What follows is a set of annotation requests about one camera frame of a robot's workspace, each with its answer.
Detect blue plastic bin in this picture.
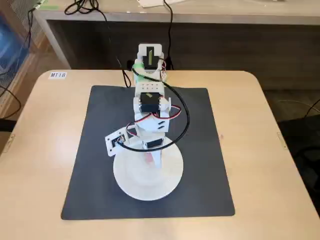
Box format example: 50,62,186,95
0,9,31,74

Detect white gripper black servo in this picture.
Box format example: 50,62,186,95
125,125,166,170

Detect dark grey mat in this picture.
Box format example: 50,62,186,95
60,85,236,221

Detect thin black floor cable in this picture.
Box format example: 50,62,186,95
0,85,22,119

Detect straight black cable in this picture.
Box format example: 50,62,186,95
163,0,174,68

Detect grey background desk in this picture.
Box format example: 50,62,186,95
32,0,320,87

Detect white papers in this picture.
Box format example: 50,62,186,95
136,0,185,8

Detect black chair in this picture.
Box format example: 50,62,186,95
276,98,320,181

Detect small pink box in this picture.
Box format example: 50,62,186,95
144,152,156,168

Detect white round dish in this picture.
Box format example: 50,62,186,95
113,136,185,202

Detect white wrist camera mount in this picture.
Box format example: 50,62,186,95
104,126,129,157

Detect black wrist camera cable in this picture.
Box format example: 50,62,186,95
116,67,190,153

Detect white MT18 label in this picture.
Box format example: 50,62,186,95
48,71,68,80

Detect coiled black cable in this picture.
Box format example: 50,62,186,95
64,0,131,88

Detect table edge sticker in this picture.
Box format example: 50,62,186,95
2,134,16,154

